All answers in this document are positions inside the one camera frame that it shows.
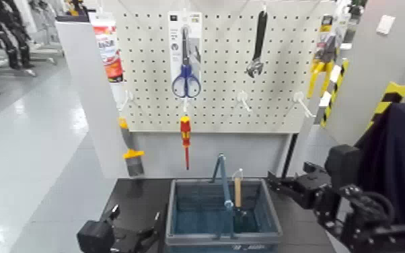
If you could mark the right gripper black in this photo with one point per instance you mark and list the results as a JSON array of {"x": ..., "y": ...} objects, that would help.
[{"x": 308, "y": 190}]

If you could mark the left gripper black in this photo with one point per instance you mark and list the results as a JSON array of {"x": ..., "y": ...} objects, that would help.
[{"x": 133, "y": 243}]

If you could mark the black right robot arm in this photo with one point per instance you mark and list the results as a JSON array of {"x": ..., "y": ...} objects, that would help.
[{"x": 365, "y": 219}]

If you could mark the blue crate with grey rim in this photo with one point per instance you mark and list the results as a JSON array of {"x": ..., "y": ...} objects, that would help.
[{"x": 195, "y": 215}]

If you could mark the white pegboard hook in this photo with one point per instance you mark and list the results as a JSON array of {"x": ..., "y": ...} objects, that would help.
[
  {"x": 185, "y": 103},
  {"x": 127, "y": 97},
  {"x": 242, "y": 98},
  {"x": 302, "y": 101}
]

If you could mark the beige pegboard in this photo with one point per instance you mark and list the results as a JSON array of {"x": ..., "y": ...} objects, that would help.
[{"x": 220, "y": 116}]

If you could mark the red yellow screwdriver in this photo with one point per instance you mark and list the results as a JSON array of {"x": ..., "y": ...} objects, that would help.
[{"x": 185, "y": 130}]

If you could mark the dark navy cloth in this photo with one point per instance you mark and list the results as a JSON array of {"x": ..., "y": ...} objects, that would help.
[{"x": 400, "y": 159}]

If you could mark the grey display panel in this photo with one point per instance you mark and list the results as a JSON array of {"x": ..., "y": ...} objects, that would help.
[{"x": 82, "y": 106}]

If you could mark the black adjustable wrench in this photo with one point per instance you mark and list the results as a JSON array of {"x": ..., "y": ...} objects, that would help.
[{"x": 260, "y": 35}]

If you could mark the blue scissors on packaging card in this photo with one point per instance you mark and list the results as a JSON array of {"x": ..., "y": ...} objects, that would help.
[{"x": 186, "y": 76}]

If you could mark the red white sealant tube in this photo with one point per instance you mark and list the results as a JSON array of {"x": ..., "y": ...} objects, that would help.
[{"x": 107, "y": 53}]

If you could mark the black background robot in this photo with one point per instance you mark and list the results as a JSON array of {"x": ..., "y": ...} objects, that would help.
[{"x": 11, "y": 46}]

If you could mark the black stand post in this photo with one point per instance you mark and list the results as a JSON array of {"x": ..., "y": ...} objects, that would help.
[{"x": 290, "y": 155}]

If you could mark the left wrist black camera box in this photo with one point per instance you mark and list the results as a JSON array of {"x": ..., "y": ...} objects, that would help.
[{"x": 96, "y": 236}]

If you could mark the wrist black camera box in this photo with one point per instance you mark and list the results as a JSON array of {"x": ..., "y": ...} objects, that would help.
[
  {"x": 342, "y": 166},
  {"x": 96, "y": 236}
]

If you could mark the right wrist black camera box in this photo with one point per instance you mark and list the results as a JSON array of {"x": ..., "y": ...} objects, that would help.
[{"x": 342, "y": 166}]

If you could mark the yellow black striped slim post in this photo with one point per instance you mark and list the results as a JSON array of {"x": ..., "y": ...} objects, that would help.
[{"x": 336, "y": 88}]

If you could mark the yellow black striped wide post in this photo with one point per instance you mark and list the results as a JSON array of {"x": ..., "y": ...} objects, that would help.
[{"x": 393, "y": 92}]

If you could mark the white wall switch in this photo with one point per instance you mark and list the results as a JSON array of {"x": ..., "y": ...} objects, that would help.
[{"x": 386, "y": 24}]

